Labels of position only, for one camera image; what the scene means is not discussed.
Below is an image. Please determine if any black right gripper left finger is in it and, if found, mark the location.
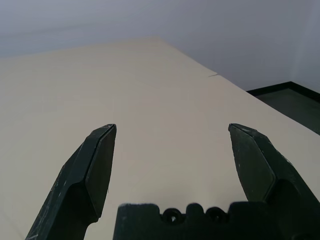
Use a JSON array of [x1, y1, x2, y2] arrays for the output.
[[24, 123, 117, 240]]

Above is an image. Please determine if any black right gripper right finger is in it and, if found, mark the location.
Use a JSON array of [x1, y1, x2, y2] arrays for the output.
[[228, 123, 320, 235]]

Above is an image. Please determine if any dark mat with black border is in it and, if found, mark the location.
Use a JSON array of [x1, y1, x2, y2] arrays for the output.
[[246, 81, 320, 137]]

